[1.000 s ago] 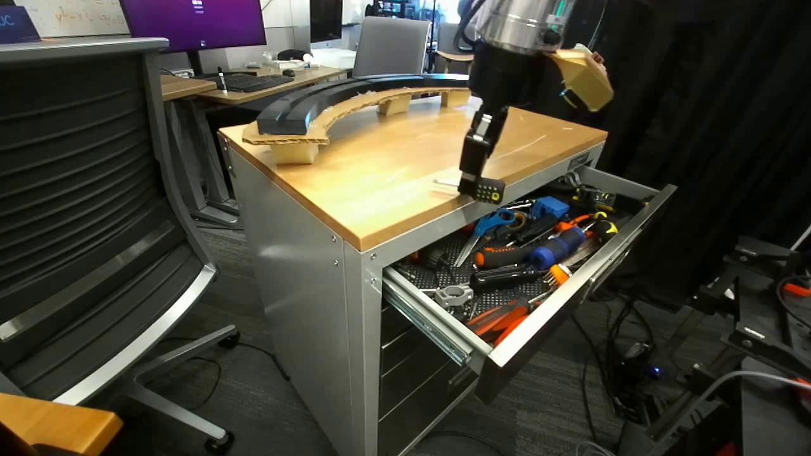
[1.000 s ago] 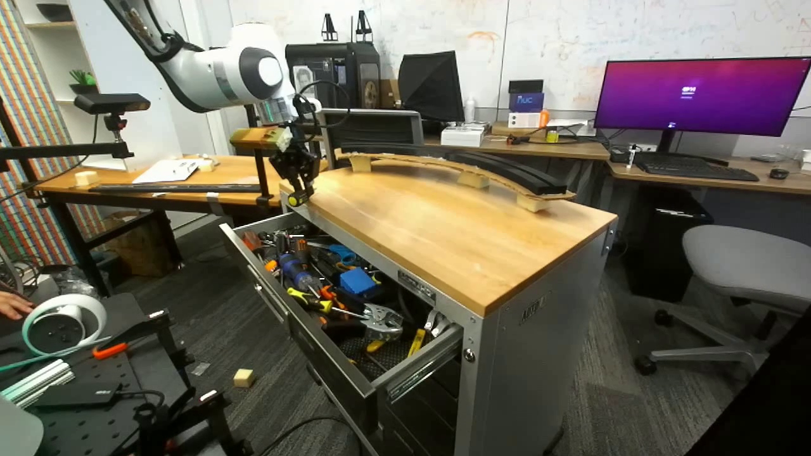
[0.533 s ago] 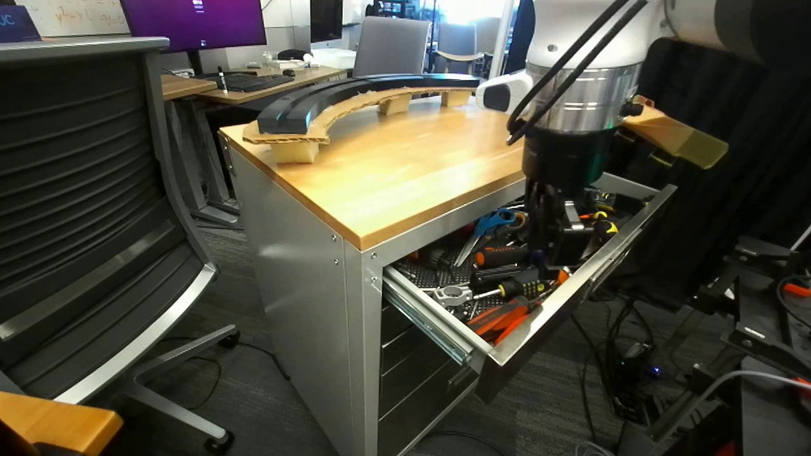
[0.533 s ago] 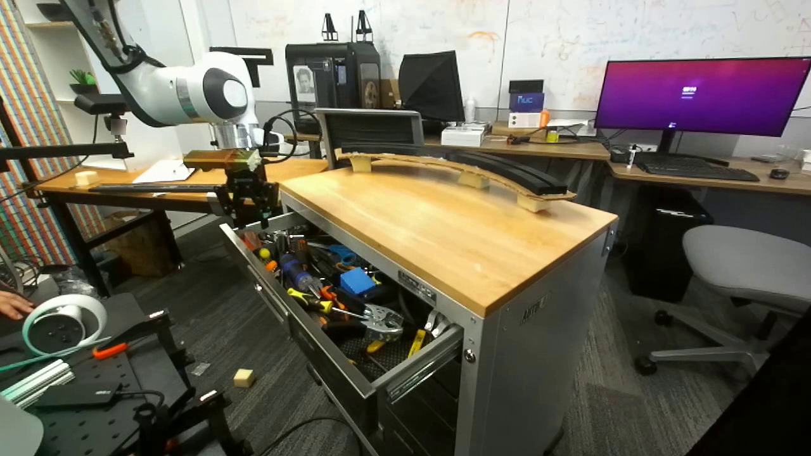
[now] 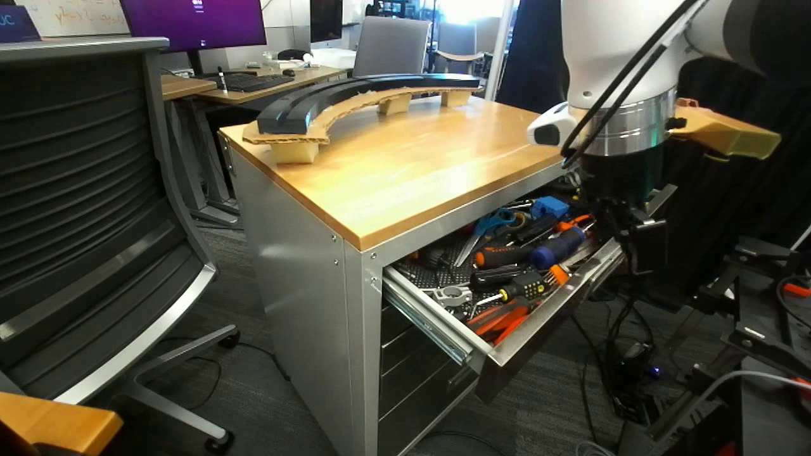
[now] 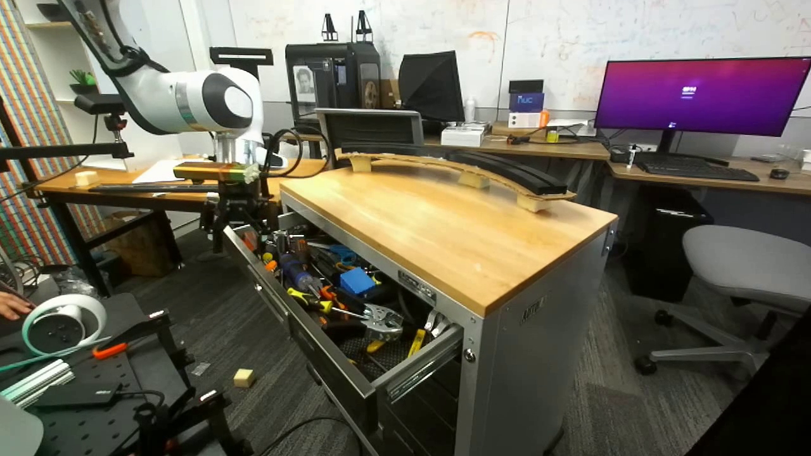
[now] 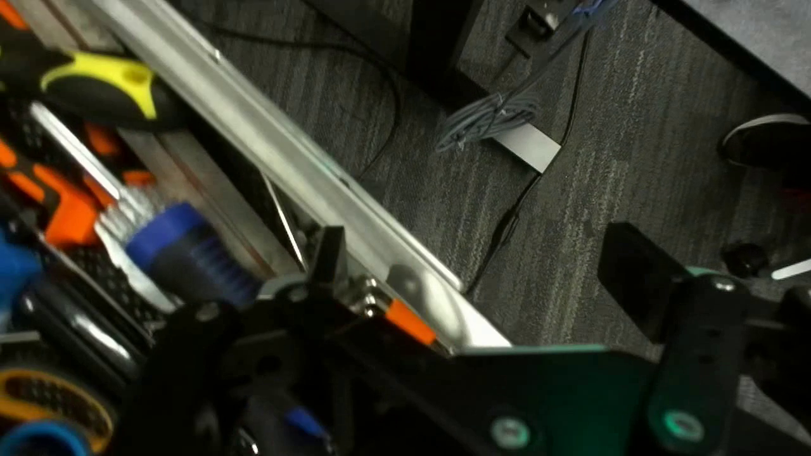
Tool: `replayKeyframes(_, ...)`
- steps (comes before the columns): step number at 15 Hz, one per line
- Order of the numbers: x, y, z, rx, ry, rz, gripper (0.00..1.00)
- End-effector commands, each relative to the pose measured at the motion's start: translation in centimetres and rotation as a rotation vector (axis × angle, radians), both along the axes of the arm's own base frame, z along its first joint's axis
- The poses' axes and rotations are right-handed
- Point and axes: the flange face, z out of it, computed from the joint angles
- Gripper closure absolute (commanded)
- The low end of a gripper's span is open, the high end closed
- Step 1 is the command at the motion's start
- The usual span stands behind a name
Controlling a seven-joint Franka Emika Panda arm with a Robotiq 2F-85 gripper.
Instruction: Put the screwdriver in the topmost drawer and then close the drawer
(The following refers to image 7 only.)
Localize blue plastic box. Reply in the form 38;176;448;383
0;224;45;317

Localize blue round tool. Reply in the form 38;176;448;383
0;417;95;456

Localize yellow tape roll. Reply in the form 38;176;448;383
0;364;119;456

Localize blue cable bundle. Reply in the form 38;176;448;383
430;0;617;157

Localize grey floor plate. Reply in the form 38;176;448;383
487;118;566;176

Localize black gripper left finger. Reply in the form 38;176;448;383
159;223;375;456

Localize orange black hand tool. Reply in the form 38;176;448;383
0;123;159;251

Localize yellow black screwdriver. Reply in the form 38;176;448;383
0;33;187;134

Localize grey metal cabinet drawer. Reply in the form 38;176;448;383
0;0;514;352

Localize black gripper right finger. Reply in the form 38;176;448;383
595;219;751;456

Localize black floor cable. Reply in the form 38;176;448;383
461;23;594;298

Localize orange handled screwdriver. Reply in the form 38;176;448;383
361;280;442;350

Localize black shoe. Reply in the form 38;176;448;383
714;110;811;174

